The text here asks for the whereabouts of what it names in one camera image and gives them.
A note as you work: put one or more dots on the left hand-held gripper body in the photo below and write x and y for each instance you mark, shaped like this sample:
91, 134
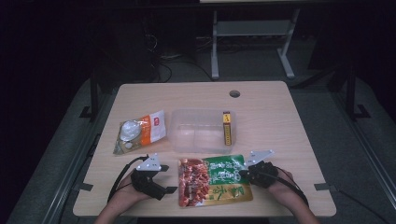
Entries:
149, 180

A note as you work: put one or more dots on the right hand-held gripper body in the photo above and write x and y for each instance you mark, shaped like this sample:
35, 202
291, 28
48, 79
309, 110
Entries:
263, 174

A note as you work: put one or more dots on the green and red food packet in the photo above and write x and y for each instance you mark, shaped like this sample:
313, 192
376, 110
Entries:
214, 183

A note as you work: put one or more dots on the clear plastic container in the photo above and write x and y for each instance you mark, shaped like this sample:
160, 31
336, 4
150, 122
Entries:
196, 133

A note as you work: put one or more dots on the yellow brown snack packet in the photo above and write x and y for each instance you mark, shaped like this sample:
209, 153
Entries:
227, 130

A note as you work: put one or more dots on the person's left hand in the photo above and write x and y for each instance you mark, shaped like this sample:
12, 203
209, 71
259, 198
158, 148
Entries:
127, 196

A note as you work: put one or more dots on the person's right hand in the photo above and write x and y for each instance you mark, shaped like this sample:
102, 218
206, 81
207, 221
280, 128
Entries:
285, 189

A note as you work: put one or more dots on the orange and white food packet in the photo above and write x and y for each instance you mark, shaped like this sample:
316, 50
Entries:
143, 130

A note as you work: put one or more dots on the black tape strip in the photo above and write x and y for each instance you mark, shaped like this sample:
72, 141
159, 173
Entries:
323, 187
84, 187

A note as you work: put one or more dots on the black metal stand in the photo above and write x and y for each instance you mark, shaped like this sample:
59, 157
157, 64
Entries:
351, 93
93, 96

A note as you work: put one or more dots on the white metal stand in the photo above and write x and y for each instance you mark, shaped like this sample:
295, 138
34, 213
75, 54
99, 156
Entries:
249, 28

